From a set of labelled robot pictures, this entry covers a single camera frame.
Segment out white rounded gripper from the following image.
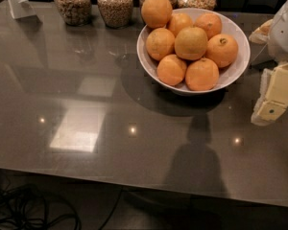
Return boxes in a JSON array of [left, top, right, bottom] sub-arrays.
[[249, 0, 288, 126]]

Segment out white ceramic bowl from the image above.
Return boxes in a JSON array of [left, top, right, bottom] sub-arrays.
[[136, 12, 251, 96]]

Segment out greenish centre orange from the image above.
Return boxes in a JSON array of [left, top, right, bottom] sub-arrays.
[[175, 27, 208, 60]]

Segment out right orange with stem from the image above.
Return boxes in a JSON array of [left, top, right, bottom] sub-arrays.
[[205, 34, 238, 68]]

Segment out glass jar of grains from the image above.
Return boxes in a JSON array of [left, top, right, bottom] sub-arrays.
[[97, 0, 133, 29]]

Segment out glass jar of nuts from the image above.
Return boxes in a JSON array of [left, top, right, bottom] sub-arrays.
[[54, 0, 91, 26]]

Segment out white stand bracket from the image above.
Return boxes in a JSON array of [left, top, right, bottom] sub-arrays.
[[8, 0, 36, 19]]

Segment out black floor cables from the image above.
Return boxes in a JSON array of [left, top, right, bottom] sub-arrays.
[[0, 175, 124, 230]]

